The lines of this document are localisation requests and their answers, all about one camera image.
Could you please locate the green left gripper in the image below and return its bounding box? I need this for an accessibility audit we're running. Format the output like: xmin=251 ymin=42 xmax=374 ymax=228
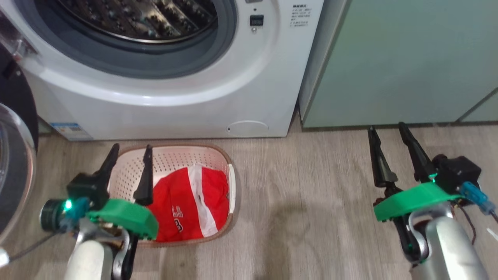
xmin=86 ymin=143 xmax=159 ymax=280

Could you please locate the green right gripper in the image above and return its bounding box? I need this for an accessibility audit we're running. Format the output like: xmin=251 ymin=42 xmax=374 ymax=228
xmin=368 ymin=122 xmax=463 ymax=263

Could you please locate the red jersey with white stripe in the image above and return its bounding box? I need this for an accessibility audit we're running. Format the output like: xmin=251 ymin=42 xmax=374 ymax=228
xmin=147 ymin=165 xmax=230 ymax=242

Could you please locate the washing machine glass door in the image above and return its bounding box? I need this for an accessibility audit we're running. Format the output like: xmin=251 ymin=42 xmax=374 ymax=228
xmin=0 ymin=43 xmax=39 ymax=245

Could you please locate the white front-load washing machine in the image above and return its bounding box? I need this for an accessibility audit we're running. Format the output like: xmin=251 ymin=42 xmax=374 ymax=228
xmin=0 ymin=0 xmax=325 ymax=141

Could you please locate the steel washer drum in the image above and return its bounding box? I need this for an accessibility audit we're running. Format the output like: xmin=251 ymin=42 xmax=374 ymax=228
xmin=58 ymin=0 xmax=218 ymax=43

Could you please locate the metal door hinge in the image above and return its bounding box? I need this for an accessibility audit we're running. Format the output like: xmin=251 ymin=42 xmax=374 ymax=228
xmin=0 ymin=17 xmax=39 ymax=61

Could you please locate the cream perforated laundry basket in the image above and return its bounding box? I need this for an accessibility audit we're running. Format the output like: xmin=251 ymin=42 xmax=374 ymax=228
xmin=107 ymin=144 xmax=236 ymax=248

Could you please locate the blue energy label sticker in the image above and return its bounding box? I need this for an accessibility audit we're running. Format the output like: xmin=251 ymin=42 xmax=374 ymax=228
xmin=50 ymin=122 xmax=93 ymax=141

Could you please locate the black cylindrical sensor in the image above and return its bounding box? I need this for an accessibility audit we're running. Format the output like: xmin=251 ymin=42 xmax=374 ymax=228
xmin=39 ymin=199 xmax=69 ymax=233

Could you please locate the pale green cabinet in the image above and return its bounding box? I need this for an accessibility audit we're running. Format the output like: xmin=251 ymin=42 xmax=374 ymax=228
xmin=299 ymin=0 xmax=498 ymax=128

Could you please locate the round white filter cover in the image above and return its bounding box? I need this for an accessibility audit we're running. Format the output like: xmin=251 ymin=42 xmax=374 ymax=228
xmin=226 ymin=121 xmax=269 ymax=137

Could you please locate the black text instruction sticker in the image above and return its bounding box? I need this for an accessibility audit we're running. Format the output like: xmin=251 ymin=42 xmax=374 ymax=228
xmin=291 ymin=5 xmax=310 ymax=28

